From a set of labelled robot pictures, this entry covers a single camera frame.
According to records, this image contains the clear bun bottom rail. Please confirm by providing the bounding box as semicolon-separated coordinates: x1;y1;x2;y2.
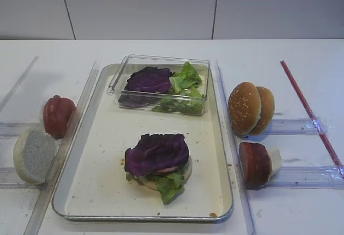
0;167;46;189

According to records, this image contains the purple cabbage leaf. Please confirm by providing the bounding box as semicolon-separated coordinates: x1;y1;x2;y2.
124;134;189;176

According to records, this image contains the clear patty rail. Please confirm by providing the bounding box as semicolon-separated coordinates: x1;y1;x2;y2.
266;166;343;189

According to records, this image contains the metal tray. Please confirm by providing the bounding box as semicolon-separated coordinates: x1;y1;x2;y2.
52;65;233;222

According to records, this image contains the clear bun rail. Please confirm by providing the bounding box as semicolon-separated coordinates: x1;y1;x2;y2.
263;118;327;135
0;167;46;189

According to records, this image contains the tomato slice stack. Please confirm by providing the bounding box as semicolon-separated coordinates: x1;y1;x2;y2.
43;95;76;139

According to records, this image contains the white bun bottom upright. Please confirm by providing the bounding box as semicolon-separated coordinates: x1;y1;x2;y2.
13;126;56;184

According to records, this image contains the red plastic strip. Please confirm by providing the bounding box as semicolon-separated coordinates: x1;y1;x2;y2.
280;60;343;178

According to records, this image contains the pink ham slice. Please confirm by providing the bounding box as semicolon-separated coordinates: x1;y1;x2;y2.
153;166;178;176

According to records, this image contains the front sesame bun top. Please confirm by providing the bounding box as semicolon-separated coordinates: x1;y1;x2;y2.
228;82;261;136

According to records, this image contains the sesame bun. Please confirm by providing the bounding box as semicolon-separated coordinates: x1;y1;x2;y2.
228;82;261;136
249;87;275;136

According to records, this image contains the green lettuce on burger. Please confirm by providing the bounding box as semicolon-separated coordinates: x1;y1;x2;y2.
126;172;187;205

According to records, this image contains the green lettuce in container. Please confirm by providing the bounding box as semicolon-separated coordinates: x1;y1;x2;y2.
152;61;204;115

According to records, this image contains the purple cabbage in container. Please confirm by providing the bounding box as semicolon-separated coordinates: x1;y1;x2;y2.
118;67;173;108

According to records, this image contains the clear tomato rail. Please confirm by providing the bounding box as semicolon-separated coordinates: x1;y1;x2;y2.
1;122;44;139

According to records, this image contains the red meat patty stack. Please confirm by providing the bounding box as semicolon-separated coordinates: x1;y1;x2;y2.
239;142;272;187

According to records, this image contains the clear right side rail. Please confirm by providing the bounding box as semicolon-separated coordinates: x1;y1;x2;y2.
215;59;256;234

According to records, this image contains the rear sesame bun top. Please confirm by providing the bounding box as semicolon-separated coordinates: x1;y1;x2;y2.
249;87;275;136

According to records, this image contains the clear salad container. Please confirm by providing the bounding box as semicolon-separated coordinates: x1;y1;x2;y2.
107;54;210;116

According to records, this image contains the bun bottom on tray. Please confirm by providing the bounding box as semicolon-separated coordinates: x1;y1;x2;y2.
126;157;192;191

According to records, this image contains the clear left side rail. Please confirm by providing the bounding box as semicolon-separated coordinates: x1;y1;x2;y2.
24;61;99;235

